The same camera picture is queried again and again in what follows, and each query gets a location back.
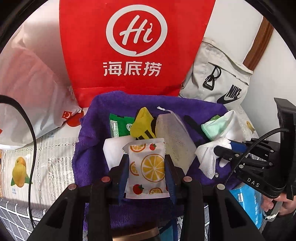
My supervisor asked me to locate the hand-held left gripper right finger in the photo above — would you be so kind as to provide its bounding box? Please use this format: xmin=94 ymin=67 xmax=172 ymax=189
xmin=165 ymin=155 xmax=266 ymax=241

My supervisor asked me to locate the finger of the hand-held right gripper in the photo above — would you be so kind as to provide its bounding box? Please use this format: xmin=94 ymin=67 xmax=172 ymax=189
xmin=230 ymin=138 xmax=278 ymax=154
xmin=214 ymin=146 xmax=275 ymax=169

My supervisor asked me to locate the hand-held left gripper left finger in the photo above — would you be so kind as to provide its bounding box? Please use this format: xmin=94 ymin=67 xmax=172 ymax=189
xmin=26 ymin=154 xmax=130 ymax=241

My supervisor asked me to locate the white tissue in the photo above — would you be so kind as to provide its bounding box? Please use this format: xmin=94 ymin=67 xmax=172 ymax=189
xmin=195 ymin=137 xmax=232 ymax=179

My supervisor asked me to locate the mint green sock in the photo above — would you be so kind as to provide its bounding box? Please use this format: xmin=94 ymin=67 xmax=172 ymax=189
xmin=201 ymin=110 xmax=236 ymax=142

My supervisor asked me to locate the fruit print packet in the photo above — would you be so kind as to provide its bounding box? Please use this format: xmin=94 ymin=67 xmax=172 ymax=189
xmin=122 ymin=137 xmax=170 ymax=200

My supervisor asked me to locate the white foam block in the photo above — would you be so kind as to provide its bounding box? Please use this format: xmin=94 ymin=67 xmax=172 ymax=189
xmin=103 ymin=136 xmax=132 ymax=169

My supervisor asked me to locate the black strap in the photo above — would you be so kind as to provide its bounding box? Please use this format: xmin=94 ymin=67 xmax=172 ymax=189
xmin=184 ymin=115 xmax=208 ymax=139

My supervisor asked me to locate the white mesh pouch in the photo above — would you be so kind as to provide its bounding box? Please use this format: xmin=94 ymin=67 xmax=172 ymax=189
xmin=155 ymin=106 xmax=197 ymax=168

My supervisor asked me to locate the green sachet packet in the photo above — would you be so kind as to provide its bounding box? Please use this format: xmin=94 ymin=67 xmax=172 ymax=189
xmin=109 ymin=113 xmax=136 ymax=138

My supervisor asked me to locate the yellow sock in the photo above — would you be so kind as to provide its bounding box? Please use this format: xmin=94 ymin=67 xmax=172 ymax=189
xmin=130 ymin=107 xmax=158 ymax=141

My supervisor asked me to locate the person's right hand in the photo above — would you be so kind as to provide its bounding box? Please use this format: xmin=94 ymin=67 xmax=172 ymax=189
xmin=260 ymin=192 xmax=296 ymax=217

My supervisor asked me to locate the blue tissue pack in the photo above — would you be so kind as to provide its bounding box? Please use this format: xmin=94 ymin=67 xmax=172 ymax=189
xmin=229 ymin=185 xmax=264 ymax=229

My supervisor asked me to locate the purple towel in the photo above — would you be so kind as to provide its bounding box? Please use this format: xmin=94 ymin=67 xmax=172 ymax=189
xmin=72 ymin=91 xmax=243 ymax=231

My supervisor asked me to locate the dark tea tin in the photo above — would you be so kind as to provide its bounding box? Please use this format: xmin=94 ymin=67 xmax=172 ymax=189
xmin=112 ymin=228 xmax=161 ymax=241

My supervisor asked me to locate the lemon print cloth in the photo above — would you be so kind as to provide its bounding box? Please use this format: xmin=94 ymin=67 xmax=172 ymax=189
xmin=0 ymin=102 xmax=259 ymax=218

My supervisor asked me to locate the grey fabric bag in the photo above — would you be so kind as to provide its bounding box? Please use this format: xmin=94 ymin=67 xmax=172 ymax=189
xmin=179 ymin=37 xmax=253 ymax=109

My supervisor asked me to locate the red paper bag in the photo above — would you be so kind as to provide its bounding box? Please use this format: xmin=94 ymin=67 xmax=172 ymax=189
xmin=59 ymin=0 xmax=216 ymax=108

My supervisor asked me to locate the white plastic shopping bag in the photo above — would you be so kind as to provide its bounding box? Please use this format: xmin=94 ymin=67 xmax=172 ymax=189
xmin=0 ymin=16 xmax=85 ymax=149

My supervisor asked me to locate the brown wooden door frame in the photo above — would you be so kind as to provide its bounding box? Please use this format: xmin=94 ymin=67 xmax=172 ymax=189
xmin=243 ymin=17 xmax=274 ymax=71

